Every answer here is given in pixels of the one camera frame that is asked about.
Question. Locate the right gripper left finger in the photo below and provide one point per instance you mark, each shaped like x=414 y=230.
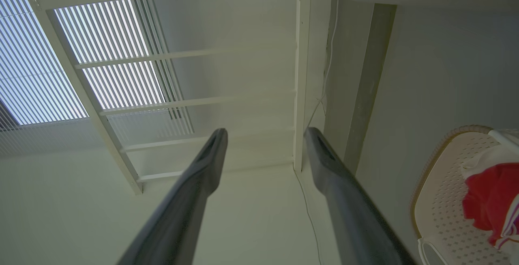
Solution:
x=182 y=208

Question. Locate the red and white garment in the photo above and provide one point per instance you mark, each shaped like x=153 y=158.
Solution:
x=490 y=200

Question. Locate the white window blinds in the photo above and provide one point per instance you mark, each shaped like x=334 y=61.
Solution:
x=24 y=74

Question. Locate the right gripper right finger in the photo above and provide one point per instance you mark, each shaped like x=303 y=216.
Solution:
x=348 y=208

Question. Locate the raised grey concrete step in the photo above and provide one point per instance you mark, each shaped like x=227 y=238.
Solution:
x=369 y=74

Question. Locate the cream perforated laundry basket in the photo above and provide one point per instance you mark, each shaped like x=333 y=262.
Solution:
x=442 y=200

